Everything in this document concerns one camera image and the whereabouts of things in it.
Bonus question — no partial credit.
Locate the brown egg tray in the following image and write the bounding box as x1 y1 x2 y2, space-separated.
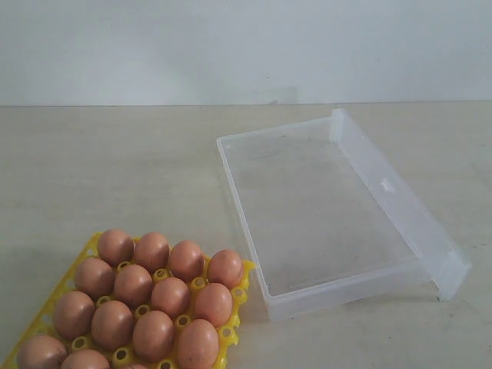
168 240 204 283
134 231 170 274
208 249 244 289
97 228 135 268

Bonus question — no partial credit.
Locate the yellow plastic egg tray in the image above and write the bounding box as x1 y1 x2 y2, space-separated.
0 232 258 369

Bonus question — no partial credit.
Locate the brown egg cluster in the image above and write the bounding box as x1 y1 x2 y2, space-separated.
151 277 191 319
178 319 219 368
114 264 153 309

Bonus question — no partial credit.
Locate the clear plastic container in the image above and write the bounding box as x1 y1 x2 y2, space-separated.
217 108 471 321

